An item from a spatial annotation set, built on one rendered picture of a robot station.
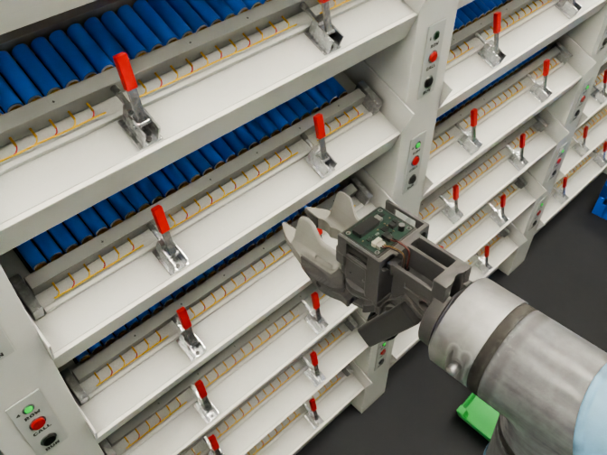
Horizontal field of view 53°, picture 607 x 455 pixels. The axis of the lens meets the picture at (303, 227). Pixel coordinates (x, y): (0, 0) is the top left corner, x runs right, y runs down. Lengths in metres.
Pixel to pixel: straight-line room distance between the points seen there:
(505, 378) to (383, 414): 1.24
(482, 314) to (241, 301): 0.54
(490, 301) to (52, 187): 0.41
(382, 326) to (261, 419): 0.74
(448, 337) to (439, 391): 1.27
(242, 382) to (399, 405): 0.71
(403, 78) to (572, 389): 0.58
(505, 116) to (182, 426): 0.91
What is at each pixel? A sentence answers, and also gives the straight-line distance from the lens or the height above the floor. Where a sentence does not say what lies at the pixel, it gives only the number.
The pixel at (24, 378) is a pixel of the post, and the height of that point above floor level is 0.94.
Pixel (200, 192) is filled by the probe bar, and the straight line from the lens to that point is 0.82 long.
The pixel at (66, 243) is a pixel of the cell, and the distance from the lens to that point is 0.79.
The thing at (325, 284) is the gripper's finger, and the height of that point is 1.07.
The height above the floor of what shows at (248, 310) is 0.75.
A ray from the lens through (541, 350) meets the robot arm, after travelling 0.52.
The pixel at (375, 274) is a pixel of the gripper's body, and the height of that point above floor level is 1.12.
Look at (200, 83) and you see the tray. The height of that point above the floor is 1.16.
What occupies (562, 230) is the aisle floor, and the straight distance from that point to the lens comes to 2.32.
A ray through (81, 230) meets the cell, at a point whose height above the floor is 1.00.
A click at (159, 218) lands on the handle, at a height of 1.03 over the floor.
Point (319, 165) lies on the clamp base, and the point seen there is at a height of 0.96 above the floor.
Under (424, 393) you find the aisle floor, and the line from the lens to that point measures 1.79.
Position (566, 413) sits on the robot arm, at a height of 1.12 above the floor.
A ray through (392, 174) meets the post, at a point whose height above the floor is 0.85.
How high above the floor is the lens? 1.54
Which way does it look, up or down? 46 degrees down
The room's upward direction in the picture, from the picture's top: straight up
